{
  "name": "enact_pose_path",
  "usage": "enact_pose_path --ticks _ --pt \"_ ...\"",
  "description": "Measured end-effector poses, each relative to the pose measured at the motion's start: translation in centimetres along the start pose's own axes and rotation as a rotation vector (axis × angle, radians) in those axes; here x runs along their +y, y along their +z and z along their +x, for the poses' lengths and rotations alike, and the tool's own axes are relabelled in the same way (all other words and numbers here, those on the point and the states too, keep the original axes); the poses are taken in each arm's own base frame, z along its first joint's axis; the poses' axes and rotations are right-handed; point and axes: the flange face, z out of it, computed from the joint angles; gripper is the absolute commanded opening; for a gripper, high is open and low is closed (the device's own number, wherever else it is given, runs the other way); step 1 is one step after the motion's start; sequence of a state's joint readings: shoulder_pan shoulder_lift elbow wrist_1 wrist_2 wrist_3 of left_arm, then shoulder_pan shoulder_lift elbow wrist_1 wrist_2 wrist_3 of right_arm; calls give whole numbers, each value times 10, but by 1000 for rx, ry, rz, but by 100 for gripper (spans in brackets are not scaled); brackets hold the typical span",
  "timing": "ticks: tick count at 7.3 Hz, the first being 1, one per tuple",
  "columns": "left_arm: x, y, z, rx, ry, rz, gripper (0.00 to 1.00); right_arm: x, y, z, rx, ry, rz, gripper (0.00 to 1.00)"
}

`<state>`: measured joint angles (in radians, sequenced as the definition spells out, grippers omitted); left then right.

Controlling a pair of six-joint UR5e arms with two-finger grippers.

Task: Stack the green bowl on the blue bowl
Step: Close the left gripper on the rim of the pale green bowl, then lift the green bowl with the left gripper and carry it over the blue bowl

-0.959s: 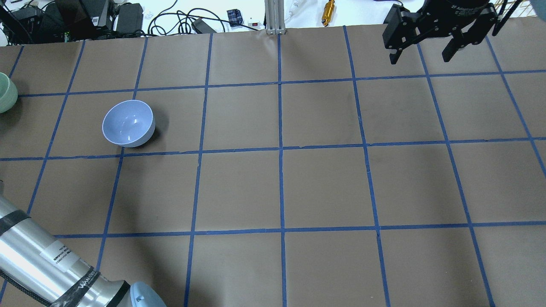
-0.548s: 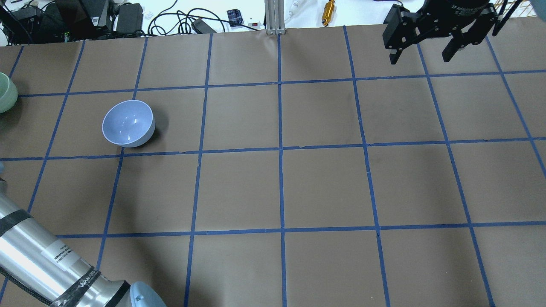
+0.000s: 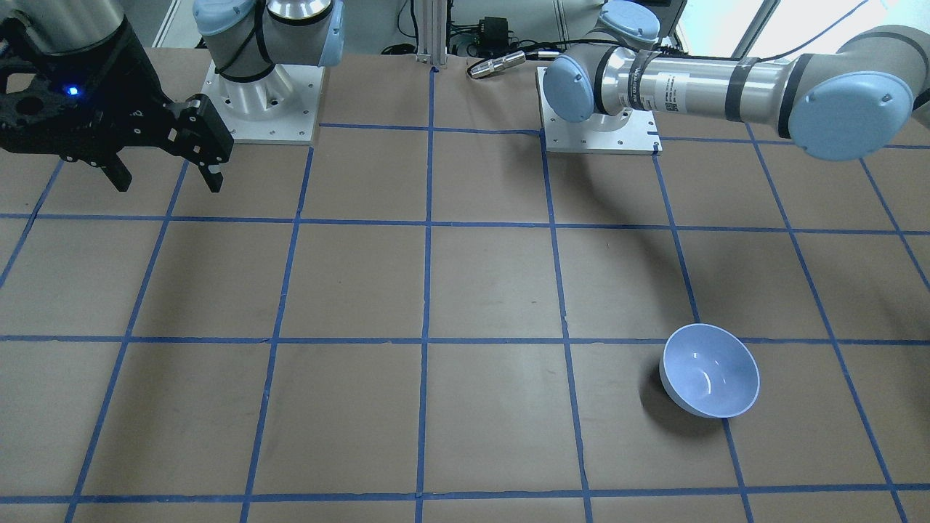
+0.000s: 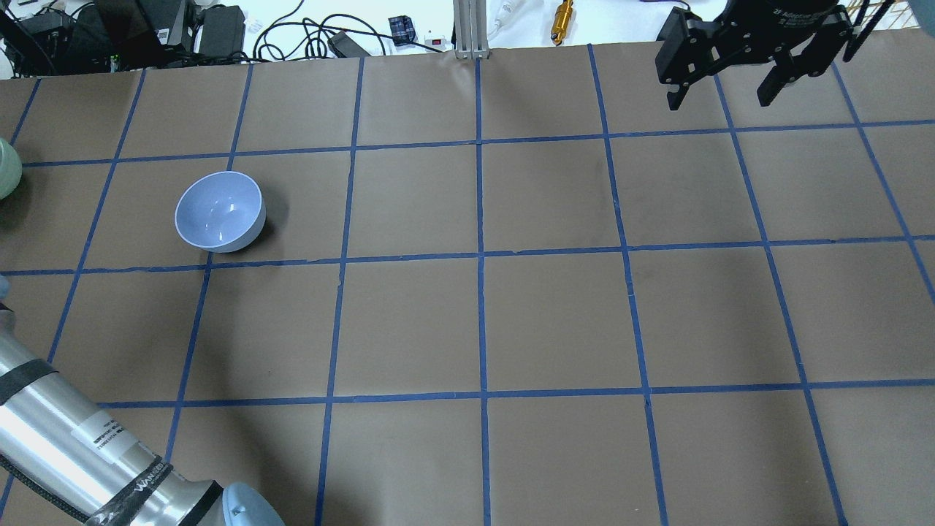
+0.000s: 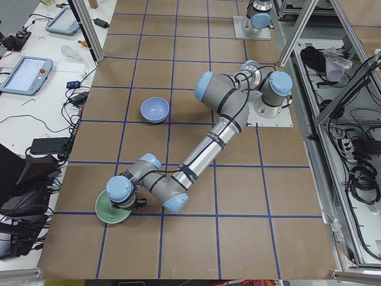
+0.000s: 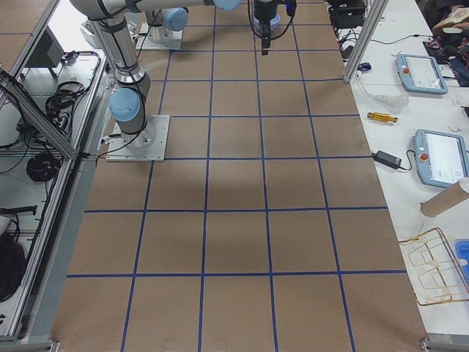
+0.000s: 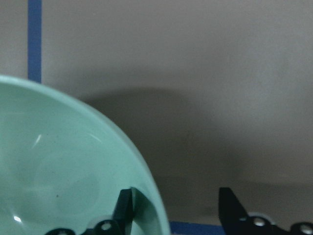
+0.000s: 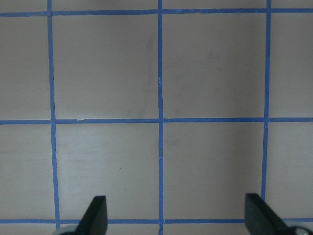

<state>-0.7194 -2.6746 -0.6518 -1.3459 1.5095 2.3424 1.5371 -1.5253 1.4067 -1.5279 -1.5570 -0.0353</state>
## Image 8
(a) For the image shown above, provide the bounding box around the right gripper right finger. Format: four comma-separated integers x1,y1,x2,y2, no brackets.
244,193,289,235

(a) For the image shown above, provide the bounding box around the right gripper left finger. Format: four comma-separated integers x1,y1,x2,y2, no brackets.
75,196,108,235

